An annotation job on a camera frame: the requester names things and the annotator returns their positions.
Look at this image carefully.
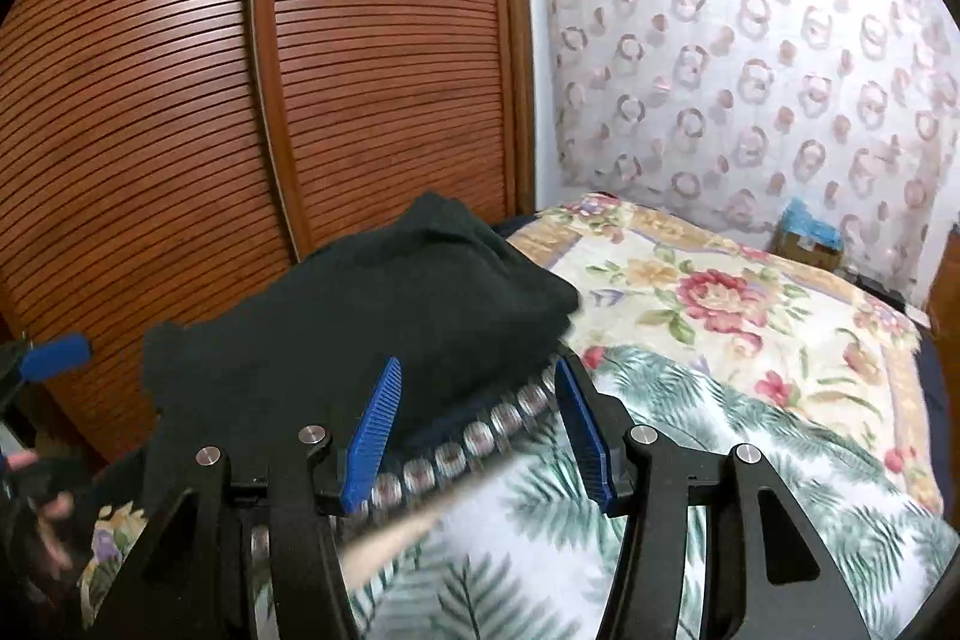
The black printed t-shirt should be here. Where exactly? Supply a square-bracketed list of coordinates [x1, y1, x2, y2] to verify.
[143, 193, 579, 509]

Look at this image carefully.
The person's left hand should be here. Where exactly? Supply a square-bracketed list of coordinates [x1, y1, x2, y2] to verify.
[2, 450, 76, 580]

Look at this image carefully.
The folded dark patterned garment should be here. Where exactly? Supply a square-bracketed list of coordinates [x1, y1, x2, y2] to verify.
[245, 368, 565, 582]

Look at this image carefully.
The palm leaf print blanket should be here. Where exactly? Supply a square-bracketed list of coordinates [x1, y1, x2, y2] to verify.
[345, 346, 958, 638]

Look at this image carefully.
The floral rose blanket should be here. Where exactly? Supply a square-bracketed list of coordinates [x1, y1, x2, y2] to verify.
[509, 193, 944, 512]

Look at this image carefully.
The cardboard box with blue item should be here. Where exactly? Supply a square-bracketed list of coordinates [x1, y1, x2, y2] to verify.
[771, 198, 844, 271]

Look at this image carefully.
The navy bed sheet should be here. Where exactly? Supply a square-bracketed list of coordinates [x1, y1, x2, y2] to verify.
[914, 326, 957, 523]

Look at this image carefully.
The wooden louvred wardrobe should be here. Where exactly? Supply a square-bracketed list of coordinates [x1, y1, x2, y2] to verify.
[2, 0, 534, 459]

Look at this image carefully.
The wooden sideboard cabinet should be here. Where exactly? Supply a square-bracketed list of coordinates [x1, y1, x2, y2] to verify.
[926, 230, 960, 338]

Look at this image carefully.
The sheer circle pattern curtain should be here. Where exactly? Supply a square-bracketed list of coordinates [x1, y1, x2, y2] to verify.
[534, 0, 958, 296]

